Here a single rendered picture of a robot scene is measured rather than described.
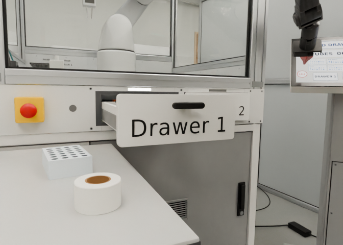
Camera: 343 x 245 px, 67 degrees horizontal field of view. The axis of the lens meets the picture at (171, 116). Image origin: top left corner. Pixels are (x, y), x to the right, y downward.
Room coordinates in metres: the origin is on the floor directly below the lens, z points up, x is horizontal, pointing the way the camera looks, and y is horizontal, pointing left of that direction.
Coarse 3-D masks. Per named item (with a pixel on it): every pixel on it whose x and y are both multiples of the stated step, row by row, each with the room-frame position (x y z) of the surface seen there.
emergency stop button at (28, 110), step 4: (24, 104) 0.69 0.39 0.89; (28, 104) 0.69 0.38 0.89; (32, 104) 0.70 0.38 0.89; (20, 108) 0.69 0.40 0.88; (24, 108) 0.69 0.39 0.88; (28, 108) 0.69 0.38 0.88; (32, 108) 0.69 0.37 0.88; (36, 108) 0.71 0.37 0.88; (20, 112) 0.69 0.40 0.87; (24, 112) 0.69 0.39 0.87; (28, 112) 0.69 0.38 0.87; (32, 112) 0.69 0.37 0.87; (36, 112) 0.70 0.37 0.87; (24, 116) 0.69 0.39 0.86; (28, 116) 0.69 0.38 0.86; (32, 116) 0.70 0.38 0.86
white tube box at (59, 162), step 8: (48, 152) 0.55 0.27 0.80; (56, 152) 0.56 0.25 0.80; (64, 152) 0.56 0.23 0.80; (72, 152) 0.56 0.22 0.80; (80, 152) 0.56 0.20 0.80; (48, 160) 0.49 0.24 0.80; (56, 160) 0.49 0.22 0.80; (64, 160) 0.50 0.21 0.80; (72, 160) 0.51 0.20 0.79; (80, 160) 0.52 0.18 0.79; (88, 160) 0.52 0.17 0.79; (48, 168) 0.48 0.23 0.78; (56, 168) 0.49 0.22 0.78; (64, 168) 0.50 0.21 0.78; (72, 168) 0.51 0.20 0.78; (80, 168) 0.52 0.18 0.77; (88, 168) 0.52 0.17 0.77; (48, 176) 0.49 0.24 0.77; (56, 176) 0.49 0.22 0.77; (64, 176) 0.50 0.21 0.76; (72, 176) 0.51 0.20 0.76
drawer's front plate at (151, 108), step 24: (120, 96) 0.52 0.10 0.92; (144, 96) 0.54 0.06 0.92; (168, 96) 0.57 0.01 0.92; (192, 96) 0.59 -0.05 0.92; (216, 96) 0.61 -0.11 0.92; (120, 120) 0.52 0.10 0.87; (144, 120) 0.54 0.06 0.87; (168, 120) 0.57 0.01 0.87; (192, 120) 0.59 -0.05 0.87; (216, 120) 0.62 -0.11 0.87; (120, 144) 0.52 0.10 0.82; (144, 144) 0.54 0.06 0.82
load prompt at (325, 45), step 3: (324, 42) 1.25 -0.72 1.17; (327, 42) 1.25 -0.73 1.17; (330, 42) 1.24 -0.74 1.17; (333, 42) 1.24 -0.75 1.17; (336, 42) 1.23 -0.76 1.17; (339, 42) 1.23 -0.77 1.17; (342, 42) 1.22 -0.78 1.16; (324, 45) 1.24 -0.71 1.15; (327, 45) 1.23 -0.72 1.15; (330, 45) 1.23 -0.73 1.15; (333, 45) 1.22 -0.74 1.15; (336, 45) 1.22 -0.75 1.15; (339, 45) 1.21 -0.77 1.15; (342, 45) 1.21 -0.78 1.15; (324, 48) 1.23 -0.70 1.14; (327, 48) 1.22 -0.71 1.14; (330, 48) 1.22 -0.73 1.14
